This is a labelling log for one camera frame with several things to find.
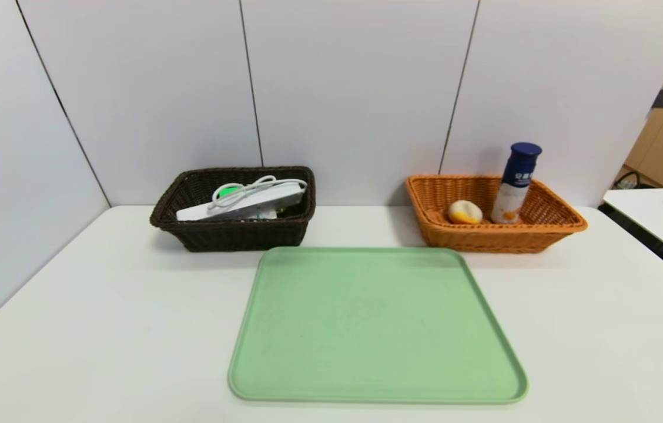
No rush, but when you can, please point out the white side table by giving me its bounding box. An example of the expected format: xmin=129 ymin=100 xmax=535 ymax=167
xmin=602 ymin=187 xmax=663 ymax=261

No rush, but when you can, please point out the light green plastic tray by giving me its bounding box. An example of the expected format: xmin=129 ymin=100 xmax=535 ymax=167
xmin=227 ymin=246 xmax=529 ymax=405

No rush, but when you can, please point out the white power strip with cable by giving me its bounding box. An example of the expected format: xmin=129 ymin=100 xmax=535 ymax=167
xmin=176 ymin=175 xmax=308 ymax=222

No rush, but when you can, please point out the orange topped bread bun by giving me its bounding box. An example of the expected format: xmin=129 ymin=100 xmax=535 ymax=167
xmin=447 ymin=200 xmax=484 ymax=225

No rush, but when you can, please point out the dark brown wicker basket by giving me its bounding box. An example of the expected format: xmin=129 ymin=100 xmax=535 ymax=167
xmin=149 ymin=166 xmax=316 ymax=253

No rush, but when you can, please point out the orange wicker basket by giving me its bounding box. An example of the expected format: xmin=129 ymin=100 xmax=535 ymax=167
xmin=406 ymin=174 xmax=588 ymax=254

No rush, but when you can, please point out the white bottle with blue cap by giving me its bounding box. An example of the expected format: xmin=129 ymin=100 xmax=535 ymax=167
xmin=490 ymin=142 xmax=543 ymax=224

